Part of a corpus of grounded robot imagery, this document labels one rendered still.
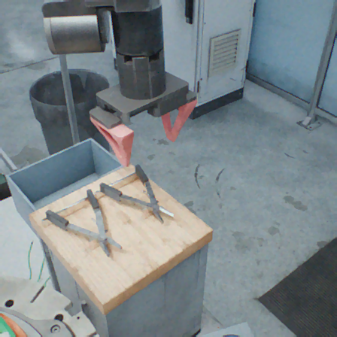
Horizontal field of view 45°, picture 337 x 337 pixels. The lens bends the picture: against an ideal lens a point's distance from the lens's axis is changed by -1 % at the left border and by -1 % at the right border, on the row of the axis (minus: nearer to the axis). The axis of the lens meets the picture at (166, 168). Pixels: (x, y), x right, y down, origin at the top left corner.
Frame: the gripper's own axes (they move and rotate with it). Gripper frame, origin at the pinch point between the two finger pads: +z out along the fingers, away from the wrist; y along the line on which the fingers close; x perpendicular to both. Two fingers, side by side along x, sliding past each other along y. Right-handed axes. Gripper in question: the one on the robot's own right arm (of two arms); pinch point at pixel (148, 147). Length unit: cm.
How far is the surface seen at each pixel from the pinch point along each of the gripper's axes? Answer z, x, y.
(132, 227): 10.1, 2.4, 5.7
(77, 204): 8.7, -5.7, 9.7
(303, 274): 118, -10, -85
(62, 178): 15.2, -20.4, 5.5
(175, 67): 85, -150, -136
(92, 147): 11.2, -19.7, -1.6
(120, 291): 10.1, 9.9, 13.3
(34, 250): 37.5, -28.9, 13.0
